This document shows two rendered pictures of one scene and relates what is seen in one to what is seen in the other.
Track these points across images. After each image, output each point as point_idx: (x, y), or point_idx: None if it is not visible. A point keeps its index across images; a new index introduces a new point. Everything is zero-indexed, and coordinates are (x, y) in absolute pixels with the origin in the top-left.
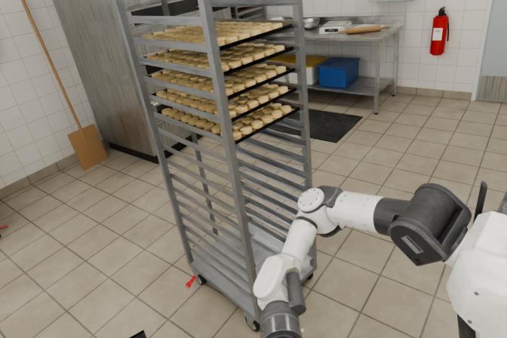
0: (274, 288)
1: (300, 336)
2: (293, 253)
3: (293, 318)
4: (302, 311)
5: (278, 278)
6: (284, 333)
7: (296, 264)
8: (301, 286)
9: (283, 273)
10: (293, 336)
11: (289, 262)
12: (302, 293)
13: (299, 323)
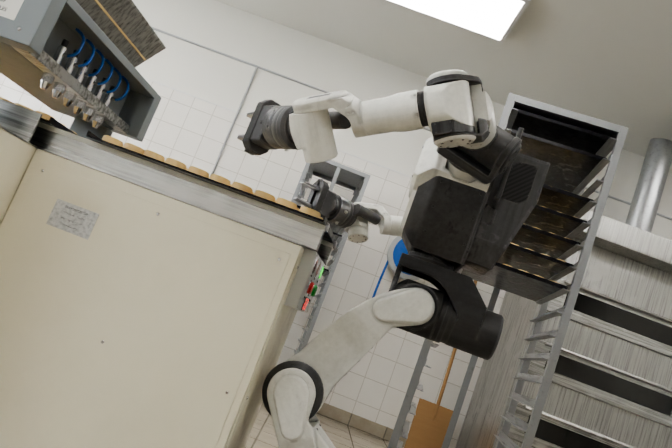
0: (358, 203)
1: (341, 203)
2: (391, 215)
3: (348, 202)
4: (357, 211)
5: (366, 203)
6: (336, 198)
7: (385, 216)
8: (373, 214)
9: (372, 207)
10: (339, 202)
11: (382, 209)
12: (368, 212)
13: (349, 209)
